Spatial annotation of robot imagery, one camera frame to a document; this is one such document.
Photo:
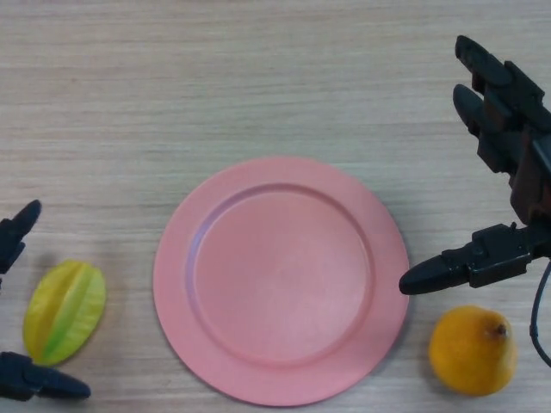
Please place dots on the orange yellow pear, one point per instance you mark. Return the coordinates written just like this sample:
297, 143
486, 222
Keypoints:
471, 348

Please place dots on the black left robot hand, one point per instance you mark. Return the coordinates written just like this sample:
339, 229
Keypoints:
30, 378

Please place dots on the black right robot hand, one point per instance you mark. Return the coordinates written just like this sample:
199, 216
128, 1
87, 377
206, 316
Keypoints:
512, 129

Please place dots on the pink round plate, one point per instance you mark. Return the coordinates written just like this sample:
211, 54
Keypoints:
280, 281

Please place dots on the yellow green starfruit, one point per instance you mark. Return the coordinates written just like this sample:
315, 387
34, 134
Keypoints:
64, 314

